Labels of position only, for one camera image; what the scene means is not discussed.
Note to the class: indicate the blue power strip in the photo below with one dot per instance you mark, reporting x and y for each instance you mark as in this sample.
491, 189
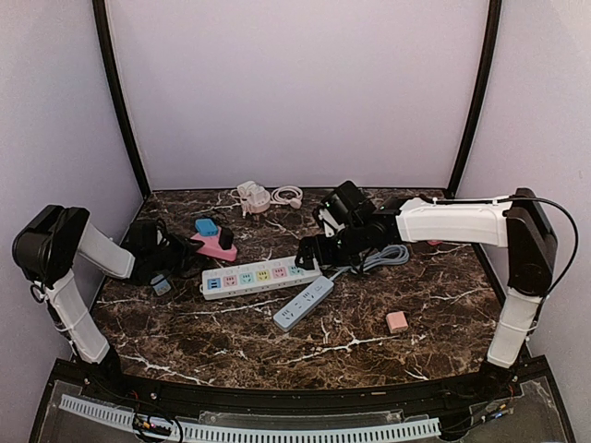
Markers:
300, 306

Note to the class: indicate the black frame post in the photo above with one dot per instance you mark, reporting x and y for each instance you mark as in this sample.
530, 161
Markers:
478, 97
107, 50

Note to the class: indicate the grey-blue charger cube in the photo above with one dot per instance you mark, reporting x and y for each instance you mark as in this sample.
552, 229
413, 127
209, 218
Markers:
160, 285

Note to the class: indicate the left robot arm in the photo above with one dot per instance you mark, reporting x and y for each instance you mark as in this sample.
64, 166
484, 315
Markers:
45, 251

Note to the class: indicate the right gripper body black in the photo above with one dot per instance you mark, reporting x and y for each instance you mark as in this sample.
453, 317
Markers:
343, 252

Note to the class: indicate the pink white round socket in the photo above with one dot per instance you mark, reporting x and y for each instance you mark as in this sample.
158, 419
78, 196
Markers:
253, 197

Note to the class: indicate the black plug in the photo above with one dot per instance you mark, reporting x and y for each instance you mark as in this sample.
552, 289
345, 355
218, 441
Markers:
226, 238

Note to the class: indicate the blue plug on hub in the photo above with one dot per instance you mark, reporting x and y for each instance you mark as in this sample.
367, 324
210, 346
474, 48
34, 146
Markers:
206, 227

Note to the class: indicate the white multicolour power strip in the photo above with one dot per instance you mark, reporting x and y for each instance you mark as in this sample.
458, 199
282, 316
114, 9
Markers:
255, 277

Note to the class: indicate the salmon pink charger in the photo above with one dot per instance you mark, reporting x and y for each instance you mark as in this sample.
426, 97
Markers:
396, 322

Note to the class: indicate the left black frame post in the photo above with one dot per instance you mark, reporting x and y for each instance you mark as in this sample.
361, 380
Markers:
107, 50

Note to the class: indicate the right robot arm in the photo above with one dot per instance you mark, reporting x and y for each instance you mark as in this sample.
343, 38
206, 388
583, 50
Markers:
517, 223

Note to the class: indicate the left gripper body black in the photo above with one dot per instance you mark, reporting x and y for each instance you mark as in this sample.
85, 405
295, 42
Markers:
176, 258

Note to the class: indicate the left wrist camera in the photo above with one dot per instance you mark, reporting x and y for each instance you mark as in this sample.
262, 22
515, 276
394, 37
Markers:
144, 238

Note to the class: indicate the white slotted cable duct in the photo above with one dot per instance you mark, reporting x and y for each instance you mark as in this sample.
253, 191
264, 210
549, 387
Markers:
241, 427

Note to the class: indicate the right black frame post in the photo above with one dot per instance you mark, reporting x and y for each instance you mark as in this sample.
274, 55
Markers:
478, 97

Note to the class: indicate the pink triangular power hub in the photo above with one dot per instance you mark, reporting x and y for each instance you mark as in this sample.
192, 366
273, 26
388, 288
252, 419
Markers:
211, 247

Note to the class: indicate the black front rail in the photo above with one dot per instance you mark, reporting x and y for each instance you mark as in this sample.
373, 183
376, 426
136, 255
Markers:
443, 395

